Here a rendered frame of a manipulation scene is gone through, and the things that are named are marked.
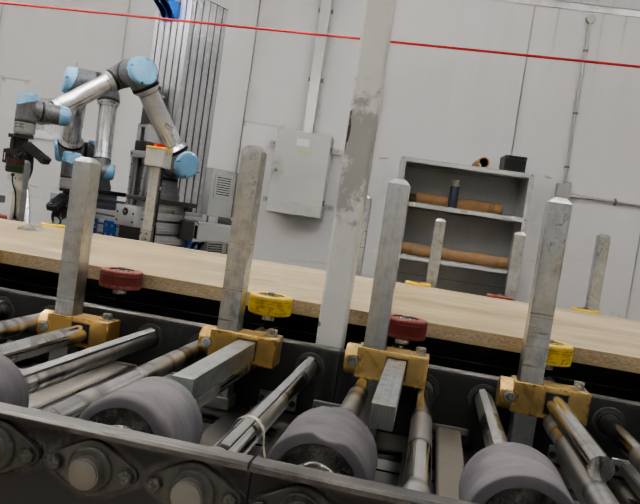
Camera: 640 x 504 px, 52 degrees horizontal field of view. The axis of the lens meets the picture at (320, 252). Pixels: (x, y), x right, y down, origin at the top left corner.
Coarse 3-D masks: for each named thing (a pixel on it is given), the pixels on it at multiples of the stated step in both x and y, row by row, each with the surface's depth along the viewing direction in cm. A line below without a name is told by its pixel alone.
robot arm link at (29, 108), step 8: (24, 96) 243; (32, 96) 244; (16, 104) 244; (24, 104) 243; (32, 104) 244; (40, 104) 247; (16, 112) 244; (24, 112) 243; (32, 112) 245; (40, 112) 246; (16, 120) 244; (24, 120) 243; (32, 120) 245
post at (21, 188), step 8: (24, 168) 237; (24, 176) 238; (16, 184) 238; (24, 184) 238; (16, 192) 238; (24, 192) 239; (16, 200) 238; (24, 200) 240; (16, 208) 238; (24, 208) 241; (16, 216) 238
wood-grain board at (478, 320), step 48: (0, 240) 154; (48, 240) 171; (96, 240) 193; (192, 288) 130; (288, 288) 143; (432, 288) 198; (432, 336) 122; (480, 336) 120; (576, 336) 133; (624, 336) 145
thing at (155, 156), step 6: (150, 150) 227; (156, 150) 226; (162, 150) 226; (168, 150) 229; (150, 156) 227; (156, 156) 226; (162, 156) 226; (168, 156) 229; (144, 162) 227; (150, 162) 227; (156, 162) 226; (162, 162) 226; (168, 162) 230; (162, 168) 229; (168, 168) 231
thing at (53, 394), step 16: (96, 368) 117; (112, 368) 118; (128, 368) 121; (64, 384) 105; (80, 384) 106; (96, 384) 110; (32, 400) 95; (48, 400) 96; (320, 400) 116; (432, 432) 112; (448, 432) 109; (464, 432) 111; (448, 448) 101; (448, 464) 94; (560, 464) 105; (624, 464) 106; (448, 480) 88; (448, 496) 83; (576, 496) 93
